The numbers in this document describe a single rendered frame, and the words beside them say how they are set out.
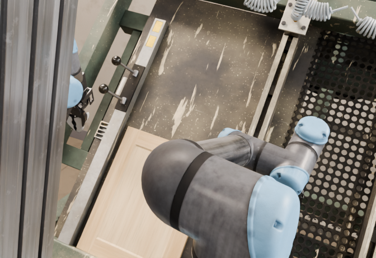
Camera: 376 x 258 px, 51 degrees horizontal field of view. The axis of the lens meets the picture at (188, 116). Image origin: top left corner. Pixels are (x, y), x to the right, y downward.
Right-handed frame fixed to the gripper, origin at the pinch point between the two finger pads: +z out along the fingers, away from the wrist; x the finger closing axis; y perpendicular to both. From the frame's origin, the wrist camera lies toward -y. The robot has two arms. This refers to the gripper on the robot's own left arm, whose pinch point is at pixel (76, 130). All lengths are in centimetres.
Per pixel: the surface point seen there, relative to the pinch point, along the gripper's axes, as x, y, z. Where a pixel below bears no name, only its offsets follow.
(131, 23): 12, 65, 3
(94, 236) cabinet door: -9.5, -15.2, 38.6
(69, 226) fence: 0.4, -15.8, 37.3
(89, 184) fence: -1.0, -1.1, 29.2
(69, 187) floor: 87, 76, 194
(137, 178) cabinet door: -17.2, 6.4, 26.7
